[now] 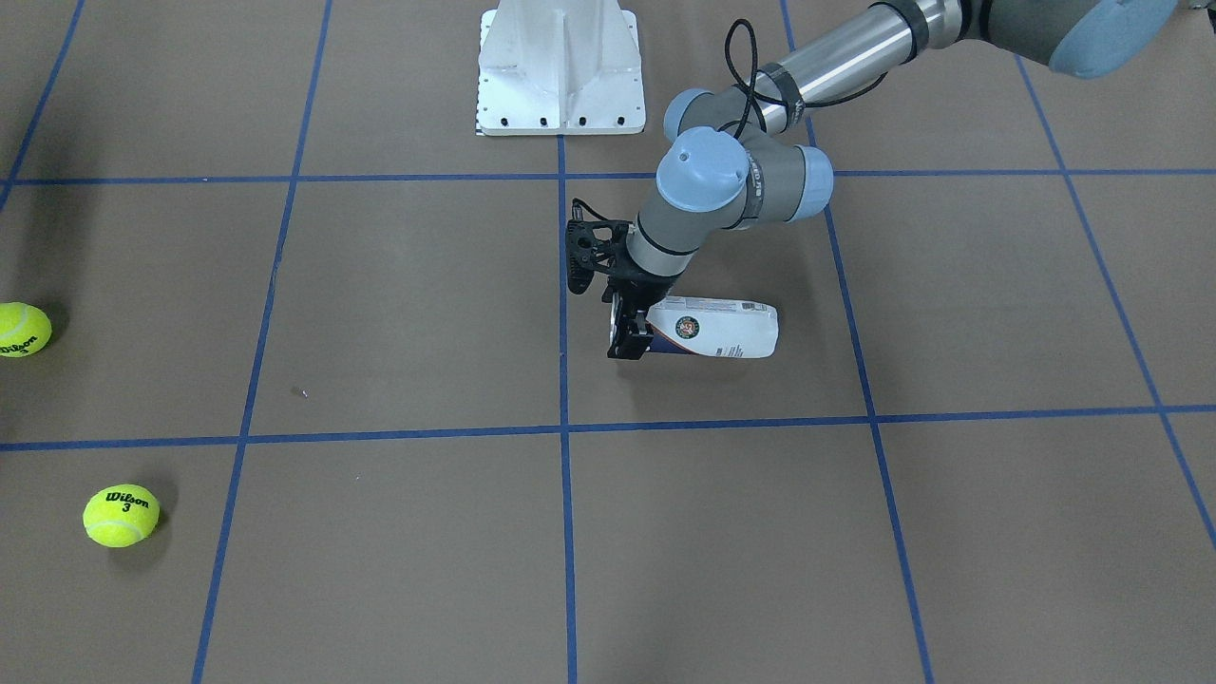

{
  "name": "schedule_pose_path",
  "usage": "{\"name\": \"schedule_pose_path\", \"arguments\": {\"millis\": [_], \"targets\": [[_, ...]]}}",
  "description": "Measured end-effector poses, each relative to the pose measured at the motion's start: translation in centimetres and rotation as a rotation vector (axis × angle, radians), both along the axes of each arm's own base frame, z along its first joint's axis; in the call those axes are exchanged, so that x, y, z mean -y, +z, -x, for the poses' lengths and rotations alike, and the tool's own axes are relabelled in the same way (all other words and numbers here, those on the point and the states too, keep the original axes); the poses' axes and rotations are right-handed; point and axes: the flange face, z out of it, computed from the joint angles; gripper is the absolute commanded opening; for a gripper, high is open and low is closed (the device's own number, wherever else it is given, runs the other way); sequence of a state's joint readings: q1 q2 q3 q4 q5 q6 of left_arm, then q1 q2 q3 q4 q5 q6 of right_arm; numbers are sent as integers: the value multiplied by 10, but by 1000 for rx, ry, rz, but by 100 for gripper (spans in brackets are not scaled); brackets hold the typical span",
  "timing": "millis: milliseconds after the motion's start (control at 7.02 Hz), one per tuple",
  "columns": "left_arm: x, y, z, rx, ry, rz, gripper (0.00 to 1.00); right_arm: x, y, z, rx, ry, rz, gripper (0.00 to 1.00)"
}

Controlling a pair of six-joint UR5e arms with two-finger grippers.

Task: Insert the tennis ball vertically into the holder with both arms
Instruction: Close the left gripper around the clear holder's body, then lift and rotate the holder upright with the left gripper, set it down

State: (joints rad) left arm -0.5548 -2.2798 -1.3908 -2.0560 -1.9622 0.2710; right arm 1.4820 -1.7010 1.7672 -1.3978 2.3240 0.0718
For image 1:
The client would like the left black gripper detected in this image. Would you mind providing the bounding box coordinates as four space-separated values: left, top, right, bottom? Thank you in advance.
607 258 680 360

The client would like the white tennis ball can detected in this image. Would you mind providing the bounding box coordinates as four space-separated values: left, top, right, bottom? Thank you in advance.
646 297 779 359

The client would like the tennis ball marked three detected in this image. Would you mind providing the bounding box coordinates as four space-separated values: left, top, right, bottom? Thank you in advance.
81 484 162 548

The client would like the yellow tennis ball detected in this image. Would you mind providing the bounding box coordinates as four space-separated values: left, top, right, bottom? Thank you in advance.
0 302 54 358

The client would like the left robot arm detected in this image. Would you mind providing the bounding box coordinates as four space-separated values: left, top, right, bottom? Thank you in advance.
565 1 1177 360

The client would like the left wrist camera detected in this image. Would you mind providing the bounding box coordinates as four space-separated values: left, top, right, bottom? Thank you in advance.
565 198 631 295

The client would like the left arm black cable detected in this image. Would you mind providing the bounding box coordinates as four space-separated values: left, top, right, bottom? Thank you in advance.
724 19 889 142

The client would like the white camera stand post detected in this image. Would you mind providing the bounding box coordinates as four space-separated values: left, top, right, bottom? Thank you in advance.
475 1 647 136

